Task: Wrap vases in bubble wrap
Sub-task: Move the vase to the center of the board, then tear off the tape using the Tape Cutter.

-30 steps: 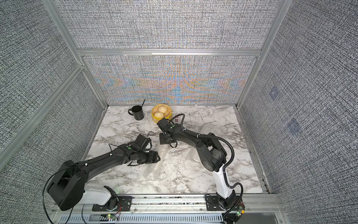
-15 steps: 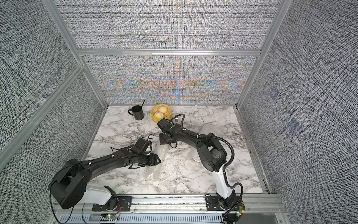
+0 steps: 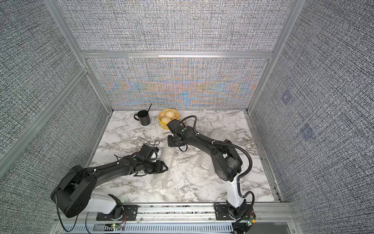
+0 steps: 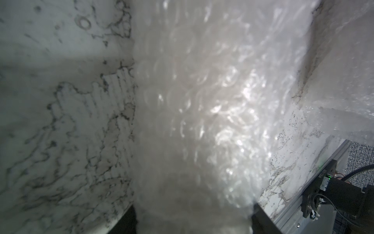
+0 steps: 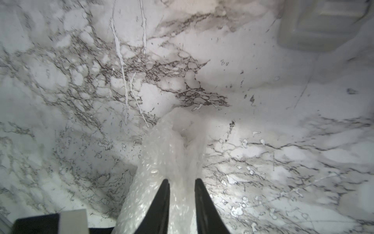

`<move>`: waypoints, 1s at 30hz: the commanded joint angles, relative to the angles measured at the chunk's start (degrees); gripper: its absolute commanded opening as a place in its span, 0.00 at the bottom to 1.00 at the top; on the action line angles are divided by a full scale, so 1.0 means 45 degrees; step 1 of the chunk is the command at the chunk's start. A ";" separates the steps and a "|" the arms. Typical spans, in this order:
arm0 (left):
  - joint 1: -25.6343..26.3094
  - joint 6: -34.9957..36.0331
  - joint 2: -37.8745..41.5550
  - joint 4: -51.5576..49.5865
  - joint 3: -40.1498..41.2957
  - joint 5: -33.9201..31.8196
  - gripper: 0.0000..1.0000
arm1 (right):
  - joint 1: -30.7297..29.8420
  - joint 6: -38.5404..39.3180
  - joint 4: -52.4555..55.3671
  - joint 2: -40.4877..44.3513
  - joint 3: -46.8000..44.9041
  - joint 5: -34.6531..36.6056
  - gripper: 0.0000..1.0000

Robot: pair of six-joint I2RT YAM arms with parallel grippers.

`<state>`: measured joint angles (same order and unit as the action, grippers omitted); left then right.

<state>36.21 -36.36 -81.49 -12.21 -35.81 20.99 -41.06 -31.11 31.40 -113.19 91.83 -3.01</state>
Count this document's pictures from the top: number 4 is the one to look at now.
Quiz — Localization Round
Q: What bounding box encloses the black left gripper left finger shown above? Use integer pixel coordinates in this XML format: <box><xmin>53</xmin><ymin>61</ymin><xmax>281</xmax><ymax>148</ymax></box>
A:
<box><xmin>108</xmin><ymin>206</ymin><xmax>137</xmax><ymax>234</ymax></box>

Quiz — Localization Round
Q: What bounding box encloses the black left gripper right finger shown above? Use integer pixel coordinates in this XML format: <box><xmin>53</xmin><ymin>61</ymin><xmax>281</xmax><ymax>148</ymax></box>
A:
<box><xmin>251</xmin><ymin>203</ymin><xmax>282</xmax><ymax>234</ymax></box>

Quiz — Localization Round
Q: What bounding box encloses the white ribbed slim vase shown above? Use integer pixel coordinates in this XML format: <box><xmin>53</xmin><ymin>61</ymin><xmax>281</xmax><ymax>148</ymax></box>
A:
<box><xmin>131</xmin><ymin>1</ymin><xmax>317</xmax><ymax>234</ymax></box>

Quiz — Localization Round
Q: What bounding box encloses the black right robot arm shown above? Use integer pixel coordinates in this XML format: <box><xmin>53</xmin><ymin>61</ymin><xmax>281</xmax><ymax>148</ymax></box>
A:
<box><xmin>322</xmin><ymin>178</ymin><xmax>374</xmax><ymax>234</ymax></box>

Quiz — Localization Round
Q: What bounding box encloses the aluminium front rail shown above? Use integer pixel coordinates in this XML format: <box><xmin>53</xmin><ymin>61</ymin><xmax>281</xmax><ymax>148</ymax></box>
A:
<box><xmin>274</xmin><ymin>140</ymin><xmax>351</xmax><ymax>234</ymax></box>

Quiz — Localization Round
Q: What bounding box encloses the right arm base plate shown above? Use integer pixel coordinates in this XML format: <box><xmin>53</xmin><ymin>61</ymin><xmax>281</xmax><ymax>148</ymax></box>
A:
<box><xmin>301</xmin><ymin>160</ymin><xmax>338</xmax><ymax>218</ymax></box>

